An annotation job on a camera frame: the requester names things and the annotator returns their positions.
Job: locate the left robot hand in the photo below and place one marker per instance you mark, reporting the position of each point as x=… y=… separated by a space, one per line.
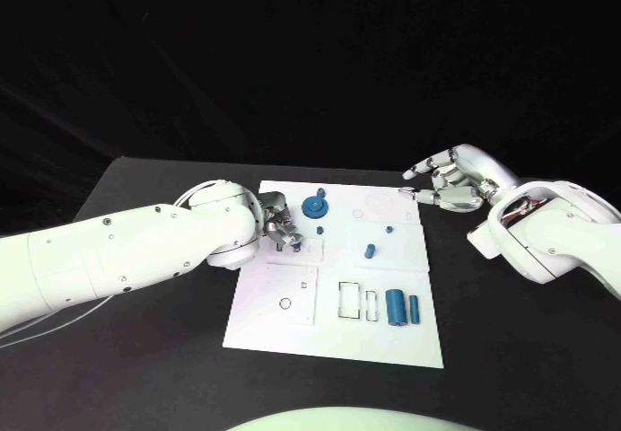
x=279 y=222

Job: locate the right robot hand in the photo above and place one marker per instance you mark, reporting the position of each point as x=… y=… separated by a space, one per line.
x=465 y=178

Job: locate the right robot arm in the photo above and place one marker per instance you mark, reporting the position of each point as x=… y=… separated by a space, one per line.
x=547 y=235

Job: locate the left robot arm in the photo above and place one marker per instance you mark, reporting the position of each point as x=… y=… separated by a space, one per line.
x=121 y=249

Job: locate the white task board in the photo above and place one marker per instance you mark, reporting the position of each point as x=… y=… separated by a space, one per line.
x=338 y=330

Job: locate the blue gear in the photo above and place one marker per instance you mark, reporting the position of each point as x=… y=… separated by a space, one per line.
x=314 y=207

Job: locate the thick blue cylinder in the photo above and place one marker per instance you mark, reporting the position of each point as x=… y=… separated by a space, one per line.
x=396 y=307

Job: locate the thin blue cylinder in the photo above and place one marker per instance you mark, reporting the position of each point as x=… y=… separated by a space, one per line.
x=413 y=309

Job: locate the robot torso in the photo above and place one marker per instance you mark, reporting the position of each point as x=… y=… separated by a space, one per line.
x=353 y=419

